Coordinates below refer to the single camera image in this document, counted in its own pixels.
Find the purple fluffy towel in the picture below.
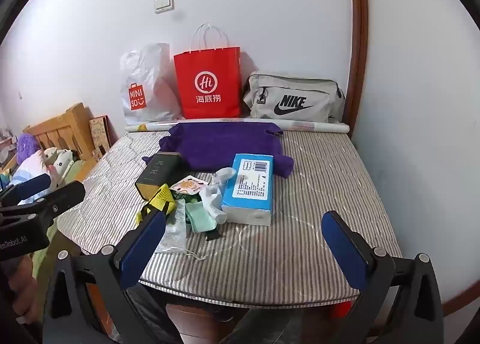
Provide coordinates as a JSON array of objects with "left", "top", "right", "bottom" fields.
[{"left": 142, "top": 121, "right": 295, "bottom": 179}]

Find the pastel pillow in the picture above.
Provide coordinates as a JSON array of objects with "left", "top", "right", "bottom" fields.
[{"left": 9, "top": 149, "right": 53, "bottom": 206}]

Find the red paper shopping bag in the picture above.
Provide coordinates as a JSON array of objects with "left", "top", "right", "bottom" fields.
[{"left": 173, "top": 22, "right": 242, "bottom": 119}]

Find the light green bed sheet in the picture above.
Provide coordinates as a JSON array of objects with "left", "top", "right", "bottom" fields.
[{"left": 32, "top": 160, "right": 99, "bottom": 279}]

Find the dark green box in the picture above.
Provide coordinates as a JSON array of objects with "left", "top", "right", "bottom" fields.
[{"left": 135, "top": 151, "right": 183, "bottom": 202}]

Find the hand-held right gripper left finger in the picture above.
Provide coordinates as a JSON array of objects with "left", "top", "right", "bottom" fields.
[{"left": 43, "top": 210, "right": 167, "bottom": 344}]

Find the white rolled paper sheet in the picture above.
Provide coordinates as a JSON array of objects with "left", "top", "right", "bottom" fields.
[{"left": 125, "top": 118, "right": 351, "bottom": 134}]

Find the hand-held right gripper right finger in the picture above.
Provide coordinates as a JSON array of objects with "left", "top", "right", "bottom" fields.
[{"left": 322, "top": 210, "right": 446, "bottom": 344}]

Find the grey waist bag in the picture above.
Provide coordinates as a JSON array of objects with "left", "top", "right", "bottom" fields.
[{"left": 243, "top": 72, "right": 346, "bottom": 123}]

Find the small printed packet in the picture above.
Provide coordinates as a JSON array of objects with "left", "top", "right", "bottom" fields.
[{"left": 169, "top": 176, "right": 211, "bottom": 195}]

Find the brown wooden door frame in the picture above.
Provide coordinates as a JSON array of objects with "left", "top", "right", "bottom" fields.
[{"left": 345, "top": 0, "right": 370, "bottom": 138}]

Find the person's leg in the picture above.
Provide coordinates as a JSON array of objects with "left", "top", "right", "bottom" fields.
[{"left": 125, "top": 284, "right": 259, "bottom": 344}]

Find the blue tissue pack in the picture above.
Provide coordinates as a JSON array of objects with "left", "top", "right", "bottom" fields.
[{"left": 221, "top": 153, "right": 275, "bottom": 226}]

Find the wooden headboard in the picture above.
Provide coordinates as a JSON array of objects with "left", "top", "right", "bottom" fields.
[{"left": 23, "top": 103, "right": 97, "bottom": 161}]

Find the purple fluffy plush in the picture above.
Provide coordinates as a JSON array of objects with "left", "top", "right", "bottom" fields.
[{"left": 17, "top": 133, "right": 40, "bottom": 159}]

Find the light green sock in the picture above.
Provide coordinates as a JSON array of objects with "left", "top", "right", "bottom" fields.
[{"left": 186, "top": 201, "right": 218, "bottom": 234}]

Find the clear drawstring pouch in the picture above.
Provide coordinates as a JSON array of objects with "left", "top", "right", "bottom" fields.
[{"left": 155, "top": 199, "right": 207, "bottom": 262}]

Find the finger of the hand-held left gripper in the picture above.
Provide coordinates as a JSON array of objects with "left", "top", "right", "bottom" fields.
[
  {"left": 0, "top": 173, "right": 52, "bottom": 207},
  {"left": 0, "top": 180, "right": 86, "bottom": 225}
]

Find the yellow mesh item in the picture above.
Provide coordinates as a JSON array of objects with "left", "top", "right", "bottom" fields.
[{"left": 135, "top": 183, "right": 177, "bottom": 224}]

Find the person's left hand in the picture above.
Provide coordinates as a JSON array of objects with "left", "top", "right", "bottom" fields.
[{"left": 11, "top": 254, "right": 43, "bottom": 326}]

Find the white sock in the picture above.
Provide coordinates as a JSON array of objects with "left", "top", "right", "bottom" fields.
[
  {"left": 199, "top": 184, "right": 229, "bottom": 225},
  {"left": 212, "top": 167, "right": 237, "bottom": 185}
]

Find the grey striped mattress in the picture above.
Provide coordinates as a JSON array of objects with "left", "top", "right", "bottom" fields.
[{"left": 56, "top": 130, "right": 404, "bottom": 309}]

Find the brown patterned box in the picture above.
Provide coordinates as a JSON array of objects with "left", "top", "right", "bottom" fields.
[{"left": 89, "top": 115, "right": 111, "bottom": 159}]

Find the white plastic shopping bag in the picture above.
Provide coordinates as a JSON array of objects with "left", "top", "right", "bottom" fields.
[{"left": 120, "top": 43, "right": 184, "bottom": 125}]

